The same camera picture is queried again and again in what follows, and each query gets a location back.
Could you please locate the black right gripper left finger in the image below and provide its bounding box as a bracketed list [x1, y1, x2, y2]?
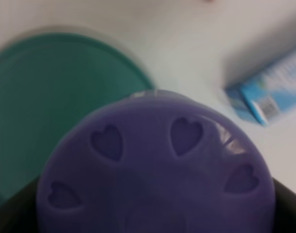
[0, 177, 39, 233]

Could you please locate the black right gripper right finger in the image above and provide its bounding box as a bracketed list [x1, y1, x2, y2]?
[273, 178, 296, 233]

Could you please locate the purple lidded air freshener can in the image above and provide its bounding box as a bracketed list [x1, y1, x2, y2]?
[36, 90, 276, 233]

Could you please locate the blue toothpaste box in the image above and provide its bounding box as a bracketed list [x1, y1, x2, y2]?
[225, 48, 296, 126]

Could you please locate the green round plate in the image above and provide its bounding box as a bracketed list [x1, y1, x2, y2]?
[0, 33, 154, 205]

